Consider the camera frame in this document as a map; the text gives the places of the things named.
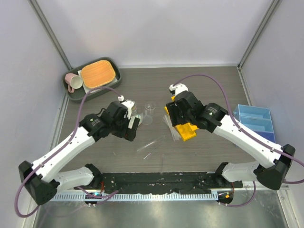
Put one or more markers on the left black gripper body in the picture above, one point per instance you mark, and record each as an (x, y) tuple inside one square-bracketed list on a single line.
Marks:
[(119, 128)]

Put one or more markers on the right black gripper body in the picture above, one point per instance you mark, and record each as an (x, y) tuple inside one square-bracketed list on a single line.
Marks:
[(191, 118)]

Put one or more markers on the yellow test tube rack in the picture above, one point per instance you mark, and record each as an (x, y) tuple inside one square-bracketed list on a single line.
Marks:
[(186, 131)]

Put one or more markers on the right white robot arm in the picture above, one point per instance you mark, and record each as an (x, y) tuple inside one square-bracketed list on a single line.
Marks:
[(272, 161)]

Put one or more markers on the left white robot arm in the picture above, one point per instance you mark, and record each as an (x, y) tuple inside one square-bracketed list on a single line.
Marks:
[(43, 178)]

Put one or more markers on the crumpled plastic bag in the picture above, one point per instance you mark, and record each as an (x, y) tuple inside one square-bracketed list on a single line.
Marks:
[(140, 117)]

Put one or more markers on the small glass flask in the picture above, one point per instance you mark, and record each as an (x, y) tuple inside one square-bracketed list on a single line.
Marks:
[(134, 110)]

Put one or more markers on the bundle of plastic pipettes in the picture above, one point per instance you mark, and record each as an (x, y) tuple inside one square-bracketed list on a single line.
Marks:
[(175, 135)]

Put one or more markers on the clear glass beaker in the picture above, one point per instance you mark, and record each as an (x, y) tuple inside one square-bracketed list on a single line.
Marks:
[(150, 108)]

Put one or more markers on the white square plate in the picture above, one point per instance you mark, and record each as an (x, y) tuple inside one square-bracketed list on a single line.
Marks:
[(89, 90)]

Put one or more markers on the dark grey tray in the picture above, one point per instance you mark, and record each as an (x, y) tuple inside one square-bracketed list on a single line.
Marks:
[(78, 94)]

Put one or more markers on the orange woven mat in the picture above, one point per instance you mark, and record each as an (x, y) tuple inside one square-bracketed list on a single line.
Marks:
[(98, 74)]

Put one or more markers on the pink and white mug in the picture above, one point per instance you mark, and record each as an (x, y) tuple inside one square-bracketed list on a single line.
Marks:
[(73, 81)]

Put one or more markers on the blue compartment box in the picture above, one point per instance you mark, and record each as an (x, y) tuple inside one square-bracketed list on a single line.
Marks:
[(257, 119)]

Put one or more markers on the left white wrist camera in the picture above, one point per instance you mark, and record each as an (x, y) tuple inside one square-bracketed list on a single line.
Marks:
[(128, 104)]

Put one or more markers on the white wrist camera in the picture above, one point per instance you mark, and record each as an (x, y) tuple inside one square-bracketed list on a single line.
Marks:
[(128, 104), (177, 89)]

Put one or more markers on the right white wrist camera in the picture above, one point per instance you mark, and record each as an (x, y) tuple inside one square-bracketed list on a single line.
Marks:
[(177, 89)]

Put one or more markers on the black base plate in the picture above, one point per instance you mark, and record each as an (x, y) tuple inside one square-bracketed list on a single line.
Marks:
[(159, 183)]

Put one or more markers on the white slotted cable duct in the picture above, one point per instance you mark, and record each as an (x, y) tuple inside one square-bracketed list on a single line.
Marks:
[(81, 196)]

